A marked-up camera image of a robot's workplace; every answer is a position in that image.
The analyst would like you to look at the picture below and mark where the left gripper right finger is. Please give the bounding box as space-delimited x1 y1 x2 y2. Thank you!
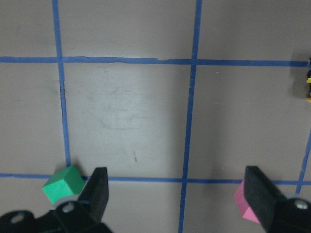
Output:
243 166 287 228

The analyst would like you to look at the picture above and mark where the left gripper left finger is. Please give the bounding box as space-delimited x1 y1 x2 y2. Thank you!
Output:
78 167 108 222

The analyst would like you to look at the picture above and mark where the green cube near left arm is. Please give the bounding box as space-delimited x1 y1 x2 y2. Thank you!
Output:
42 166 86 204

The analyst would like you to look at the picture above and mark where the pink cube centre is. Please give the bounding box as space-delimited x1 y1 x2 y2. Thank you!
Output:
233 180 259 224

